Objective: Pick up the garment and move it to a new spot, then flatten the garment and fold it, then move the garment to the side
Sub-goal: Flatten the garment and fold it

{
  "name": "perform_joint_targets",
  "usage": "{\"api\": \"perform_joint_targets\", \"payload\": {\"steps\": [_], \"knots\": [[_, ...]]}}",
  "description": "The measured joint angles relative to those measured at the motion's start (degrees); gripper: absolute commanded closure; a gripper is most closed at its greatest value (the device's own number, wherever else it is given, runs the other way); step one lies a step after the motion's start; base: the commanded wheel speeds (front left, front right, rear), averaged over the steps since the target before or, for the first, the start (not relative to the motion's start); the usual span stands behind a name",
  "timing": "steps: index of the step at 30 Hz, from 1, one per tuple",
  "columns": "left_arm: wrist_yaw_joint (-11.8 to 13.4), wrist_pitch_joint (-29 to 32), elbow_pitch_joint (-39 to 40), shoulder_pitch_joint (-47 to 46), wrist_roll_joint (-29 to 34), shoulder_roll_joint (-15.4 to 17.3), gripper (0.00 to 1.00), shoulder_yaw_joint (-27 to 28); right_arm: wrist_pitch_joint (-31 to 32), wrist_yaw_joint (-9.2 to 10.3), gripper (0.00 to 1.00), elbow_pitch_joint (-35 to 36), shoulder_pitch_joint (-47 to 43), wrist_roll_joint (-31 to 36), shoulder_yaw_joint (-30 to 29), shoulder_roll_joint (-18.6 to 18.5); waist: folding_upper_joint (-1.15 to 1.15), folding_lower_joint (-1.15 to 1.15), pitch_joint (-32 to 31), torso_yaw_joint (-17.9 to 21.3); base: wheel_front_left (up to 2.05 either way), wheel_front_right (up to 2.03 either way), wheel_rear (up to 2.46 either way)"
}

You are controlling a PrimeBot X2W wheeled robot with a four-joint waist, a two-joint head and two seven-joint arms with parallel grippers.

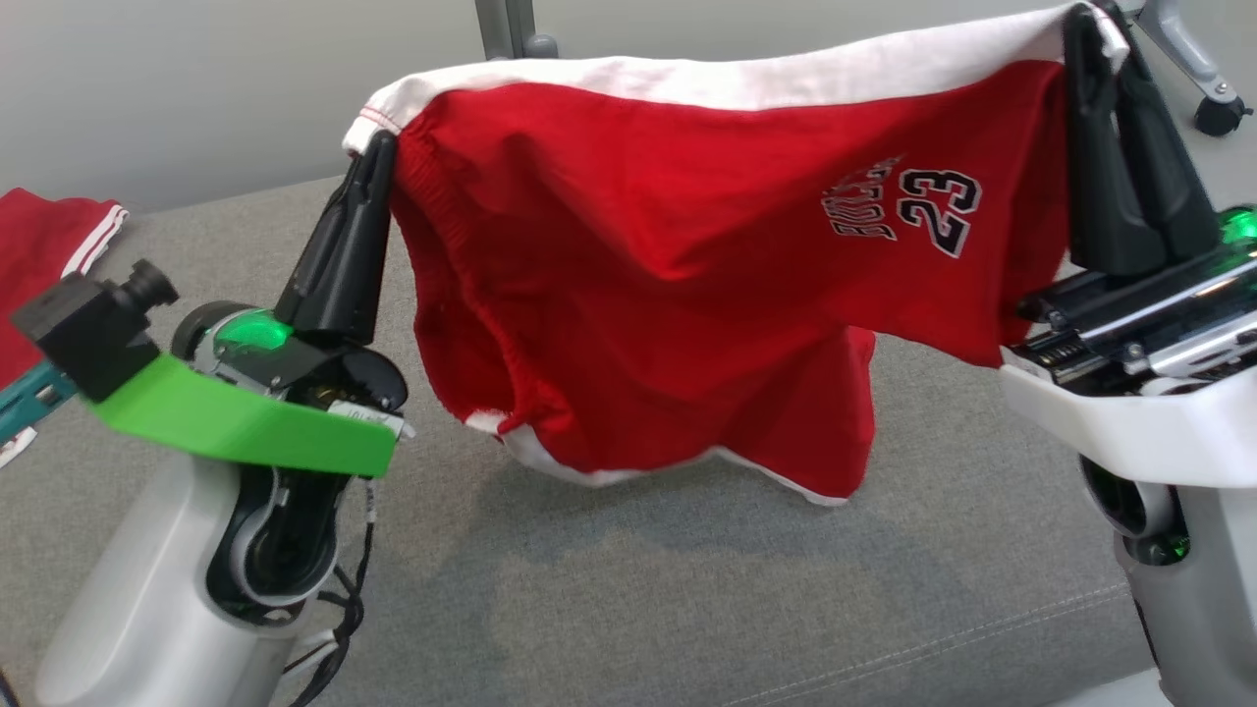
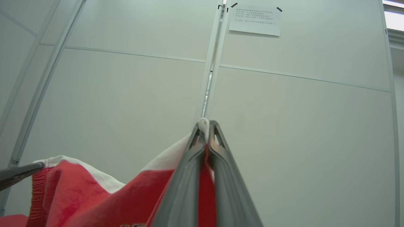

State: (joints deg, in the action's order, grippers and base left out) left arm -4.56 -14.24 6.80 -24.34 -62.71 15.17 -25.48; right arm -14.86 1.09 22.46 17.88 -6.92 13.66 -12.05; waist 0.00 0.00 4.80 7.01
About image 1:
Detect grey stand leg with caster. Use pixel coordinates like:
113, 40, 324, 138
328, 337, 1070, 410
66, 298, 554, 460
1120, 0, 1254, 138

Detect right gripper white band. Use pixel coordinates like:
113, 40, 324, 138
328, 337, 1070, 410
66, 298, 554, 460
1002, 0, 1257, 489

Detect teal left camera connector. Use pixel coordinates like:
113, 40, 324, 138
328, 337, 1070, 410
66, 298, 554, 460
0, 361, 80, 445

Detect red Bulls 23 jersey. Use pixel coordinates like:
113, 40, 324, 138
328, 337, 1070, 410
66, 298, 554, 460
0, 189, 131, 389

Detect grey fabric sofa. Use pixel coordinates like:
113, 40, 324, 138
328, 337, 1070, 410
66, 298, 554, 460
0, 175, 1165, 707

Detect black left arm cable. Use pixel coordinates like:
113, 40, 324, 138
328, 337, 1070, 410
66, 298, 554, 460
283, 476, 379, 707

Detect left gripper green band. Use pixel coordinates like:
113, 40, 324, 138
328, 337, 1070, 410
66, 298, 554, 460
88, 131, 415, 479

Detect red Bulls 23 shorts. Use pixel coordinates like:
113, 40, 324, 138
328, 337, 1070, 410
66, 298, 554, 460
344, 3, 1130, 508

